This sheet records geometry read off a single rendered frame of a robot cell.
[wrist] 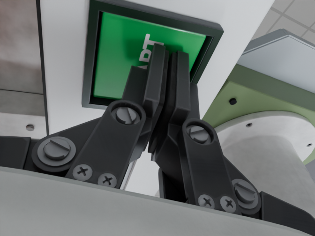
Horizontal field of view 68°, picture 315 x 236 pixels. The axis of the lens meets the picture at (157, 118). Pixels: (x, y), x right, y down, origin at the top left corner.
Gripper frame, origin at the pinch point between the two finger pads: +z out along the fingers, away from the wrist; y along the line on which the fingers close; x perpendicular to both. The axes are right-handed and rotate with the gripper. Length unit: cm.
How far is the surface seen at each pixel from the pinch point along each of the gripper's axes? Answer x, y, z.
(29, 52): -5.8, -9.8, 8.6
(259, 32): -32, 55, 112
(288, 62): -5.1, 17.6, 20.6
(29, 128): -11.8, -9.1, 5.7
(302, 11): -17, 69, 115
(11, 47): -5.6, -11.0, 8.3
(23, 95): -10.3, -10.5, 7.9
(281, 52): -4.0, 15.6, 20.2
